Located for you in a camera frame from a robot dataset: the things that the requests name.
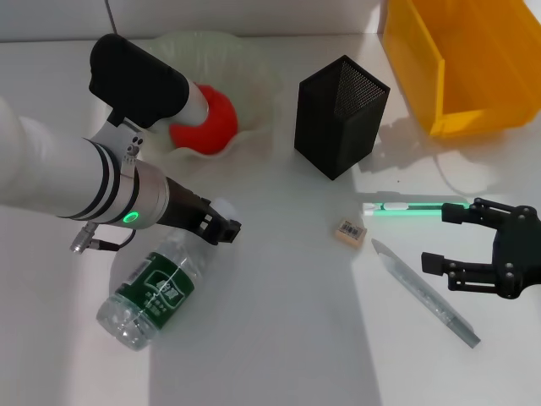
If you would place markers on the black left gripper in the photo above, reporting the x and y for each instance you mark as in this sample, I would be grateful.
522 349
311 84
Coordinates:
186 207

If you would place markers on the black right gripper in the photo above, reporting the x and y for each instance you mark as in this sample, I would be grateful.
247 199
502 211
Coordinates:
515 254

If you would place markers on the green pen white cap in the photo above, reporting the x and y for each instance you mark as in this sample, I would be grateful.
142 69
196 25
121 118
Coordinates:
393 207

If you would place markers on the water bottle green label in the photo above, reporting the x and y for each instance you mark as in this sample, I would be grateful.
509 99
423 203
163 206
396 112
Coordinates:
165 287

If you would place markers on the beige eraser with barcode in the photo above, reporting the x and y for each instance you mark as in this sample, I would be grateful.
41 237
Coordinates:
350 230

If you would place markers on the red-orange fruit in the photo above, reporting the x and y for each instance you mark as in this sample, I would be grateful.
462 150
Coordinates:
220 122

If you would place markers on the black mesh pen holder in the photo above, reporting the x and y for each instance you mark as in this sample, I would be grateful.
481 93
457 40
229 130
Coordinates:
321 127

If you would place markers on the green glass fruit plate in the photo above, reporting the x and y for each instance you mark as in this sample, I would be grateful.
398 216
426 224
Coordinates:
249 76

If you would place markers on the yellow plastic bin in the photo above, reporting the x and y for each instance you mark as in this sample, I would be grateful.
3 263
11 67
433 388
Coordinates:
486 63

